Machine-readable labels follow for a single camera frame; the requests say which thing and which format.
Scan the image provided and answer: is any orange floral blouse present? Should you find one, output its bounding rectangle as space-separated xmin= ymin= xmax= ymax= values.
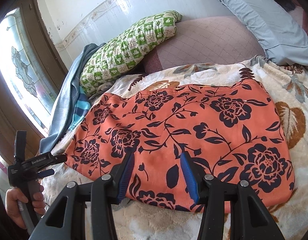
xmin=65 ymin=79 xmax=295 ymax=212

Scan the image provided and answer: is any teal striped knit garment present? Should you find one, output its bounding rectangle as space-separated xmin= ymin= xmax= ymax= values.
xmin=68 ymin=88 xmax=91 ymax=131

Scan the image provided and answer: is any green checkered pillow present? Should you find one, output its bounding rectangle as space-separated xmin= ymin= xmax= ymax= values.
xmin=80 ymin=10 xmax=182 ymax=96

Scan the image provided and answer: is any light blue knit sweater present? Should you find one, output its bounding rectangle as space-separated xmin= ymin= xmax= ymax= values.
xmin=39 ymin=43 xmax=105 ymax=154

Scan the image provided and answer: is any stained glass window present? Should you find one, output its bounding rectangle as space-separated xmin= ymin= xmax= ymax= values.
xmin=0 ymin=8 xmax=57 ymax=137

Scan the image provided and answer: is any pink quilted mattress cover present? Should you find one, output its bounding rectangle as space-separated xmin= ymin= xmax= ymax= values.
xmin=142 ymin=16 xmax=265 ymax=74

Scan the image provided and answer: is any person's left hand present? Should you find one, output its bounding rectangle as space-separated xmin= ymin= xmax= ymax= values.
xmin=5 ymin=184 xmax=45 ymax=229

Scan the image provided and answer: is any grey blue pillow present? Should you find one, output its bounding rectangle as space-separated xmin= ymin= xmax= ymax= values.
xmin=218 ymin=0 xmax=308 ymax=66

